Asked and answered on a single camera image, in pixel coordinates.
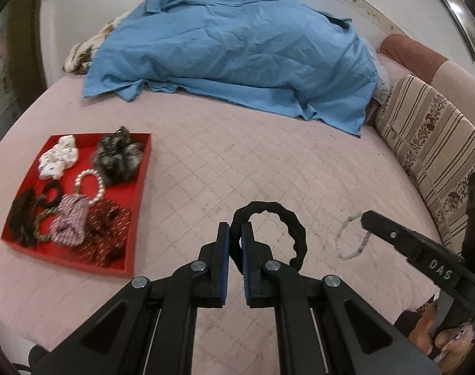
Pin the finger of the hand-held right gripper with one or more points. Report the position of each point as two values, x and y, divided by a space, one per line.
417 250

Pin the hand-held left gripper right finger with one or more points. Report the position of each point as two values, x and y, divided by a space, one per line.
246 265

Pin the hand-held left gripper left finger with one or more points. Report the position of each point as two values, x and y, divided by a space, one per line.
223 265

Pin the red tray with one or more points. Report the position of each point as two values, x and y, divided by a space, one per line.
138 187

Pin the dark red dotted scrunchie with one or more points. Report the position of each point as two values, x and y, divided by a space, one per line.
104 230

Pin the pink plaid scrunchie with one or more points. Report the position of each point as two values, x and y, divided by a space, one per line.
71 218

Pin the black hair claw clip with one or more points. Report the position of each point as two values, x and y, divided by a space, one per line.
20 218

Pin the person's right hand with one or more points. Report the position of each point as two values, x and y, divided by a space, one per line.
423 332

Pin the striped floral cushion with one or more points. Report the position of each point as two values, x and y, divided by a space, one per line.
429 132

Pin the pink quilted bedspread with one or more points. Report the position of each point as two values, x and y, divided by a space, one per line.
241 164

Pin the grey sheer scrunchie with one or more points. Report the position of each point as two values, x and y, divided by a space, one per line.
116 156

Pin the pale grey pillow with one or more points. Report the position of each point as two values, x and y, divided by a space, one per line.
382 82

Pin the pink bolster pillow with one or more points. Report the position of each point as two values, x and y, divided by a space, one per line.
413 52

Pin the white dotted scrunchie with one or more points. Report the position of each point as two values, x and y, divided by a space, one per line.
58 158

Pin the blue cloth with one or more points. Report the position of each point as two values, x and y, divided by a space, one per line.
241 54

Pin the floral patterned cloth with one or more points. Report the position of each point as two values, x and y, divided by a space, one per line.
79 54

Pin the wooden door with stained glass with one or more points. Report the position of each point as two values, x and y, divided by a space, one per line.
11 66

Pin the framed wall picture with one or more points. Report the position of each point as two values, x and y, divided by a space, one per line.
456 11

